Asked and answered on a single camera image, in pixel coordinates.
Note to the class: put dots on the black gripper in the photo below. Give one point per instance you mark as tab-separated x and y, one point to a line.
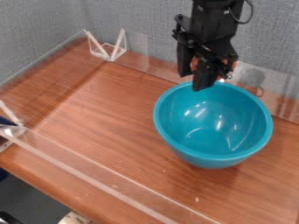
203	36

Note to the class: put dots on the blue plastic bowl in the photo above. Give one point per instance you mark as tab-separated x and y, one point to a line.
215	127

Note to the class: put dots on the clear acrylic front barrier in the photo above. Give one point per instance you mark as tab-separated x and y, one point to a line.
91	178

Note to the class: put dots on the clear acrylic corner bracket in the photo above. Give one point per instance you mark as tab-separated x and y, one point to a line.
105	50

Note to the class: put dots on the clear acrylic left bracket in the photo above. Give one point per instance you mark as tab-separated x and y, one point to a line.
11	127

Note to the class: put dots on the red toy mushroom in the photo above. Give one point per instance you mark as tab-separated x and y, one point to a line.
222	70

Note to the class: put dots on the clear acrylic barrier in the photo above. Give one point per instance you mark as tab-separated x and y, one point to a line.
153	56
91	178

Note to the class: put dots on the clear acrylic back barrier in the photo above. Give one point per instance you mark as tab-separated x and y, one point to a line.
153	56

